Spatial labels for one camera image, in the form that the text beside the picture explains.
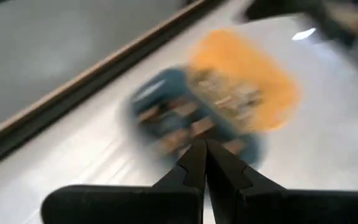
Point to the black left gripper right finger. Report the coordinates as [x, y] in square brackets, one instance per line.
[259, 205]

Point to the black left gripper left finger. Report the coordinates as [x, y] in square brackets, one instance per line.
[154, 202]

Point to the blue-grey plastic bin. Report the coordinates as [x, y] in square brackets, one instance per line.
[163, 90]

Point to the yellow plastic bin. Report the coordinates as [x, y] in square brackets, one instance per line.
[244, 62]

